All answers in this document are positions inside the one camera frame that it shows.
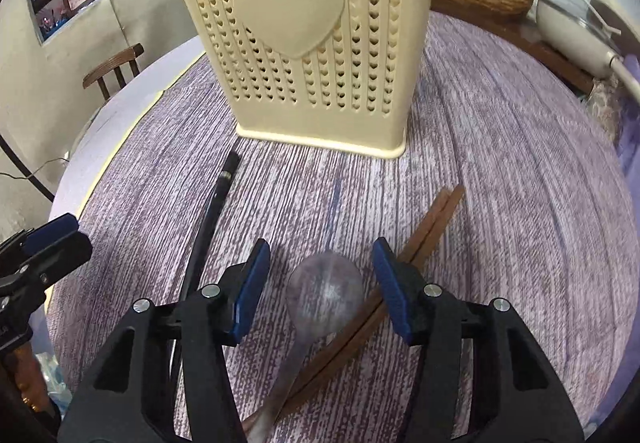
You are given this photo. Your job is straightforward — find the black chopstick gold band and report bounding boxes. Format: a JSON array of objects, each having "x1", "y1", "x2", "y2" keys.
[{"x1": 167, "y1": 149, "x2": 243, "y2": 384}]

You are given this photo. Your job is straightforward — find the brown chopstick on table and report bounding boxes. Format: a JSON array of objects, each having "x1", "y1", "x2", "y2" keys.
[
  {"x1": 240, "y1": 187, "x2": 454, "y2": 431},
  {"x1": 277, "y1": 184, "x2": 465, "y2": 421}
]

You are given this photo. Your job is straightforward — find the wooden chair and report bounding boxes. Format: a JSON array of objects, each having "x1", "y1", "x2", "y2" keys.
[{"x1": 82, "y1": 43, "x2": 144, "y2": 102}]

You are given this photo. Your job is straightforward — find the purple striped tablecloth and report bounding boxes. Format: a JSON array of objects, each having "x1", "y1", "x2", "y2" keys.
[{"x1": 47, "y1": 14, "x2": 639, "y2": 421}]

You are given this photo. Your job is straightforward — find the round steel spoon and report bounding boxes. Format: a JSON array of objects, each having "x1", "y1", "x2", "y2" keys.
[{"x1": 246, "y1": 251, "x2": 363, "y2": 442}]

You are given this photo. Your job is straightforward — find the cream pot with glass lid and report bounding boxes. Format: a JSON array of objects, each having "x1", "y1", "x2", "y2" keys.
[{"x1": 536, "y1": 0, "x2": 639, "y2": 102}]

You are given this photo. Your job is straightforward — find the cream plastic utensil holder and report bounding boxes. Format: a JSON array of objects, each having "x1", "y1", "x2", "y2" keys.
[{"x1": 183, "y1": 0, "x2": 432, "y2": 159}]

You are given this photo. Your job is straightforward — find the dark wooden counter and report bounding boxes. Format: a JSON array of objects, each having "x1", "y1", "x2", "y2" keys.
[{"x1": 432, "y1": 0, "x2": 594, "y2": 95}]

